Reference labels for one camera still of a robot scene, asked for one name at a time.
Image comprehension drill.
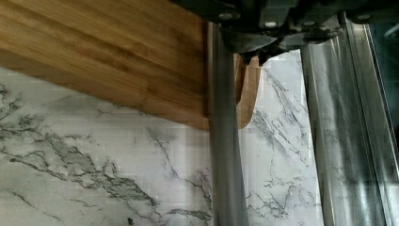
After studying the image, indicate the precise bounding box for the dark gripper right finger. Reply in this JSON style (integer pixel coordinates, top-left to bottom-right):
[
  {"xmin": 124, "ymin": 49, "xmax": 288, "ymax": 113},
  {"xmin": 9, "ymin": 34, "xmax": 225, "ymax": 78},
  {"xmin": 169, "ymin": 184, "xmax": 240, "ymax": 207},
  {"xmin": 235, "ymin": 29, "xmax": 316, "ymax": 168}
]
[{"xmin": 276, "ymin": 26, "xmax": 343, "ymax": 54}]

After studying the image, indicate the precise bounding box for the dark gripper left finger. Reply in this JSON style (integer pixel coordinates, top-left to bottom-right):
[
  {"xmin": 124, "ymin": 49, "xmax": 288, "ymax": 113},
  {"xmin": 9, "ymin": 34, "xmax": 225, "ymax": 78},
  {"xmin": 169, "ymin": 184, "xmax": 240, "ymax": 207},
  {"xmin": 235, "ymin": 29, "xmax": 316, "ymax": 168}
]
[{"xmin": 219, "ymin": 27, "xmax": 279, "ymax": 63}]

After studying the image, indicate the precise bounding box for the bamboo cutting board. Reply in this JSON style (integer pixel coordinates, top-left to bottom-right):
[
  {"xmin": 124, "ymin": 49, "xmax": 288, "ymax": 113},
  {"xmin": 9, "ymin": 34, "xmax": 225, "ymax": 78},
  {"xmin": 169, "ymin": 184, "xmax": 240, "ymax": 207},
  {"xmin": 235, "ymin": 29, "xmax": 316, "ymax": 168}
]
[{"xmin": 0, "ymin": 0, "xmax": 263, "ymax": 132}]

